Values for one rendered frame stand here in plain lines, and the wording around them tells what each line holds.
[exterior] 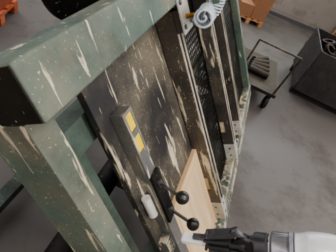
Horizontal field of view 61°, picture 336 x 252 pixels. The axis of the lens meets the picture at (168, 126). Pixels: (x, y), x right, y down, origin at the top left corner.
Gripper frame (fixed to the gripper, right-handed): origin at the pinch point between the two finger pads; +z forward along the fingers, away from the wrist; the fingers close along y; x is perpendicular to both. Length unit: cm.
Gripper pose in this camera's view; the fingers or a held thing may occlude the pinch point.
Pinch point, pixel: (193, 238)
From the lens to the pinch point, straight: 87.3
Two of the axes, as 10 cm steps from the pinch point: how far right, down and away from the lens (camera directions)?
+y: 2.7, 8.1, 5.2
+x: 3.1, -5.9, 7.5
